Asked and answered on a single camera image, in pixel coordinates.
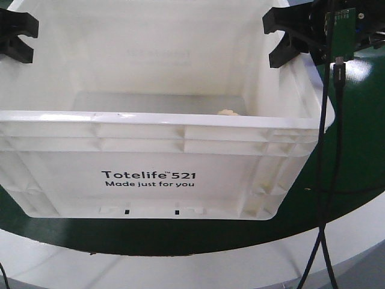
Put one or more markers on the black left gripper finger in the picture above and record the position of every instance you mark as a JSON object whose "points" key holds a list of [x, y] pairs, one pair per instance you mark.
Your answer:
{"points": [[17, 50], [18, 23]]}

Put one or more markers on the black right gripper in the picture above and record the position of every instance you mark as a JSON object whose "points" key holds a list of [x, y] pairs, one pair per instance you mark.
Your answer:
{"points": [[299, 21]]}

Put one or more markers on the pink plush dinosaur toy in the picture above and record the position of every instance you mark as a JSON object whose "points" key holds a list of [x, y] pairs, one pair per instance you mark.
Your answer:
{"points": [[226, 112]]}

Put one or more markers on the white Totelife plastic crate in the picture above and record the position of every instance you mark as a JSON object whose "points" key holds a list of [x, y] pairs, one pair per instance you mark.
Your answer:
{"points": [[116, 117]]}

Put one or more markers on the green circuit board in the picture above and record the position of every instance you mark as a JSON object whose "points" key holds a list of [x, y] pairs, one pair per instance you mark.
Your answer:
{"points": [[344, 34]]}

